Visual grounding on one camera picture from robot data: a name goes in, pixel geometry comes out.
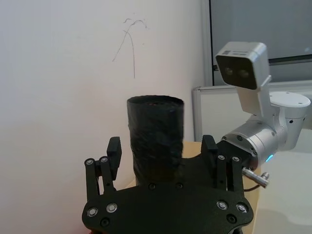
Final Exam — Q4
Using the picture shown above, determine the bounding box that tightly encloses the black tape-wrapped cylinder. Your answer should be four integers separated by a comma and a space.
126, 95, 185, 186

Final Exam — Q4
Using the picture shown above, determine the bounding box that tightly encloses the dark window with white frame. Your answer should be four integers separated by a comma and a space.
200, 0, 312, 86

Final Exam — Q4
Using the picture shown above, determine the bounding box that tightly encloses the pale partition with aluminium frame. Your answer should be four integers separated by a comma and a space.
191, 81, 312, 143

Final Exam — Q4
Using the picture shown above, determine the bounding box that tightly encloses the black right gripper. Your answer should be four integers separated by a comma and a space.
201, 135, 254, 195

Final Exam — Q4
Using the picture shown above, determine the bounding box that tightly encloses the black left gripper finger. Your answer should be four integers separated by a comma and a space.
83, 136, 122, 203

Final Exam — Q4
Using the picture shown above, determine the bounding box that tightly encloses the thin cable with silver plug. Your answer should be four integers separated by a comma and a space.
241, 166, 270, 192

